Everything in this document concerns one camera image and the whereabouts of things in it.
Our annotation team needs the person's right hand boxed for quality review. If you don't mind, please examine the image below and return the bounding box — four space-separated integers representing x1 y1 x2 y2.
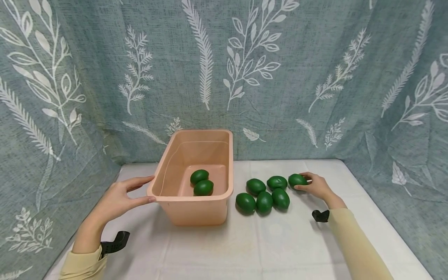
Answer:
293 172 340 206

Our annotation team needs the person's left hand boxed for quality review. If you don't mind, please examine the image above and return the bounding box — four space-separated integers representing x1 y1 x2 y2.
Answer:
84 176 157 236

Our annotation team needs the green lime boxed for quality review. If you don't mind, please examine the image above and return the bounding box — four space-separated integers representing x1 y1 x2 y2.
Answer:
246 178 267 196
271 188 291 211
288 173 308 188
256 191 273 215
190 169 210 186
235 192 257 215
266 175 288 191
193 180 214 196

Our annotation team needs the pink plastic tub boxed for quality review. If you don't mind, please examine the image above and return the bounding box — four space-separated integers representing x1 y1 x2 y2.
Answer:
147 129 234 227

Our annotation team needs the person's right forearm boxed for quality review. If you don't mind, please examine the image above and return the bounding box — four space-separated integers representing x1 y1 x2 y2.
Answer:
324 196 395 280

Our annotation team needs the person's left forearm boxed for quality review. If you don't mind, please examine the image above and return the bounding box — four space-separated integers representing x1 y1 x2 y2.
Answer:
59 225 109 280

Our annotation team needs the black wrist band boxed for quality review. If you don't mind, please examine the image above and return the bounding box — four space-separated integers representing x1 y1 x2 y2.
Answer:
311 210 331 223
100 231 130 257

